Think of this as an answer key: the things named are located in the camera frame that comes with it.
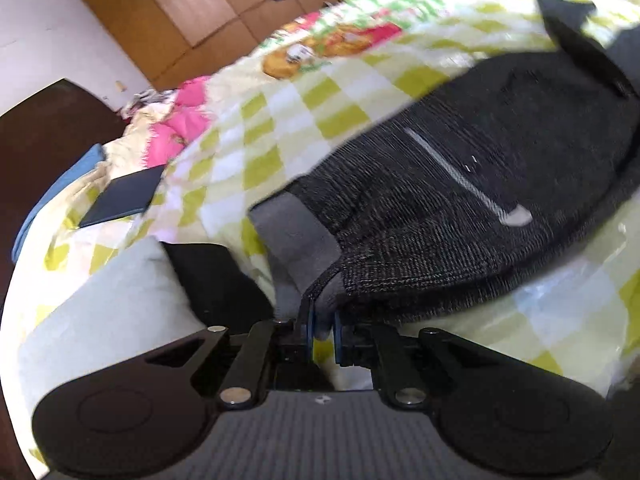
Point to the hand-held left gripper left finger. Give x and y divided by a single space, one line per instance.
306 332

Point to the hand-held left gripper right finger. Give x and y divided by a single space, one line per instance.
340 337

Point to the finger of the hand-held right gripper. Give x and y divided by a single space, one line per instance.
582 42

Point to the dark grey knit pants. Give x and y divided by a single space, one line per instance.
450 200

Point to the black cloth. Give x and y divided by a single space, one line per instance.
220 280

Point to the white pillow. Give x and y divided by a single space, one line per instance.
110 310

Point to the yellow checked cartoon blanket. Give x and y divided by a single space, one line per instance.
280 110

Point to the pink cloth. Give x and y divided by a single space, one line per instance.
172 127

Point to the small clutter pile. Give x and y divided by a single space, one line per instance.
147 100

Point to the blue cloth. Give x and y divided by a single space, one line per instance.
55 187

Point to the dark wooden headboard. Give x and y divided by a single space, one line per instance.
45 135

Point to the wooden wardrobe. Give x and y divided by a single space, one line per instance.
200 5

